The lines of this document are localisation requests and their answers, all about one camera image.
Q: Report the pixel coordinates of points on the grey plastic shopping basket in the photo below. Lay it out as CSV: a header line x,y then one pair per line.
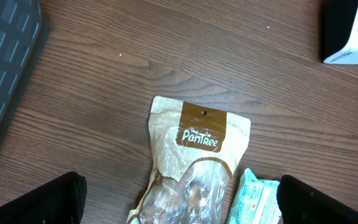
x,y
24,31

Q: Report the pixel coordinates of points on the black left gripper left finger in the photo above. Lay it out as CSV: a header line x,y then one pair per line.
x,y
62,200

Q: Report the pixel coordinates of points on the brown mushroom snack bag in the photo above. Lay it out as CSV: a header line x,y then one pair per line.
x,y
195,152

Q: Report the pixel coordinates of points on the white barcode scanner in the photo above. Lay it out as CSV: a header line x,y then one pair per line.
x,y
340,35

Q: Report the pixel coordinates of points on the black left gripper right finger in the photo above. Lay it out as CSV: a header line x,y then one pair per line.
x,y
300,203

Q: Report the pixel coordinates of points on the teal snack packet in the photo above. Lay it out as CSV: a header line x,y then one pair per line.
x,y
255,201

